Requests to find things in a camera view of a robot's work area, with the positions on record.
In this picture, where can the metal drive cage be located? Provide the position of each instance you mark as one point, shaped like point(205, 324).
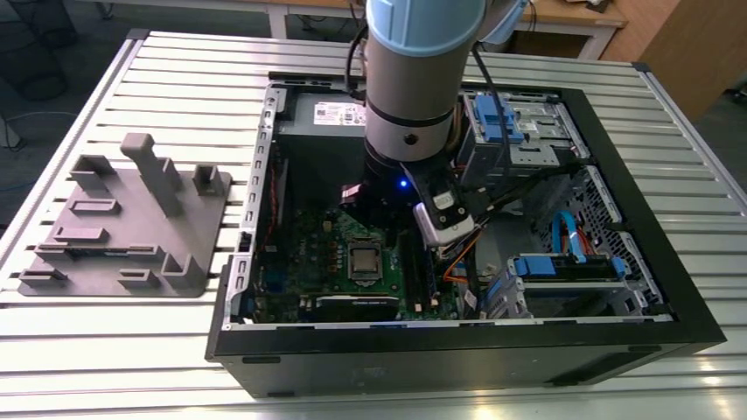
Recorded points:
point(525, 155)

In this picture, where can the grey parts rack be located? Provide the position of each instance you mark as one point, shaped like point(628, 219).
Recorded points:
point(140, 227)

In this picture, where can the grey power supply unit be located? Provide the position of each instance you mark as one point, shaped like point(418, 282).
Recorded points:
point(314, 166)

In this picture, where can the green motherboard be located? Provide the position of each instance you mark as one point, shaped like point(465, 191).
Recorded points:
point(314, 227)

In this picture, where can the metal disk bay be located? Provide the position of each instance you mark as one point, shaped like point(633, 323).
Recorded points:
point(572, 289)

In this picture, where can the white power supply label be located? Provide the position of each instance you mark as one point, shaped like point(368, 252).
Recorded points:
point(338, 114)

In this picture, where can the hard disk in blue carrier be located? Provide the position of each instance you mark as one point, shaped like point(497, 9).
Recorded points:
point(533, 267)

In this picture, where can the black RAM slot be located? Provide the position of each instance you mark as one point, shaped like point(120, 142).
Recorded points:
point(412, 280)
point(417, 280)
point(426, 280)

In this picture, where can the white desk frame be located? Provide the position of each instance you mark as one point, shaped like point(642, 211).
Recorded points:
point(276, 24)

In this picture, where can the wooden desk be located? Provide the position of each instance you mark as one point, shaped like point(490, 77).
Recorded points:
point(560, 13)

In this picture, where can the black PC case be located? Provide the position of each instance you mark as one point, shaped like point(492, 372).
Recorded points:
point(466, 359)

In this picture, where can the green RAM stick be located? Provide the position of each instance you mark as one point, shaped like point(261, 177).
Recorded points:
point(98, 252)

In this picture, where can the blue plastic disk carrier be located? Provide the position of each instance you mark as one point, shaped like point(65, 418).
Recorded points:
point(498, 297)
point(496, 118)

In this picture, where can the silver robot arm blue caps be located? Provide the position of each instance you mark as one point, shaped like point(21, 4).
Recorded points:
point(408, 87)

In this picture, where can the CPU socket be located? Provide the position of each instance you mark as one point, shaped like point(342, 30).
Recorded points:
point(366, 282)

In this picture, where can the silver CPU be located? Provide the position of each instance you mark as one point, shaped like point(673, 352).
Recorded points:
point(364, 261)

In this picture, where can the wooden cabinet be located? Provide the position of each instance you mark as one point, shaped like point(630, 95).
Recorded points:
point(688, 44)

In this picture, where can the black graphics card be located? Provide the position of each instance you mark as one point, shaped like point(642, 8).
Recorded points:
point(356, 304)

